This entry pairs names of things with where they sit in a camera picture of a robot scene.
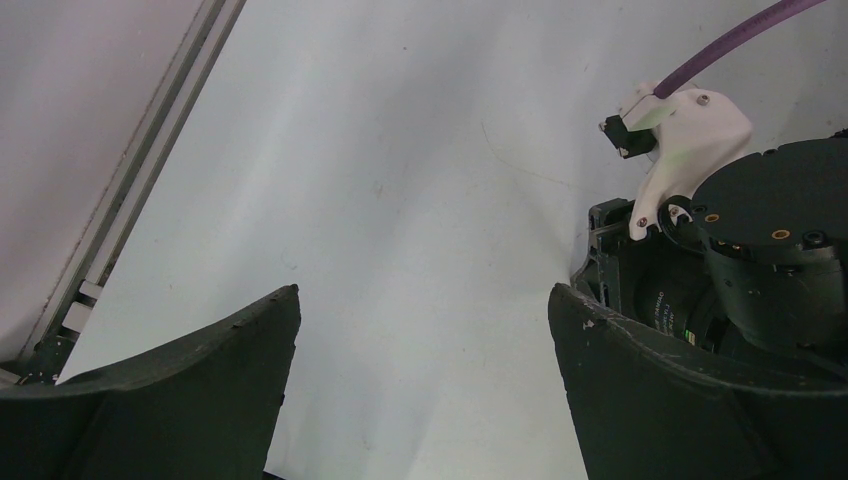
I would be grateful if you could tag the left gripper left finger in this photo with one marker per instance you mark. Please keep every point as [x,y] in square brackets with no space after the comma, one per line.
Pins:
[203,406]

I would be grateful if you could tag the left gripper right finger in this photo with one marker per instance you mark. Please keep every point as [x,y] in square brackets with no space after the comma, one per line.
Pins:
[647,406]

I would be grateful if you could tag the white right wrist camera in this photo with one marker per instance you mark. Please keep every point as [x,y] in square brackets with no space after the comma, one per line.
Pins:
[689,135]

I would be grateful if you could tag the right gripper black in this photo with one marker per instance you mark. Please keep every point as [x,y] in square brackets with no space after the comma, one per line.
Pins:
[751,266]

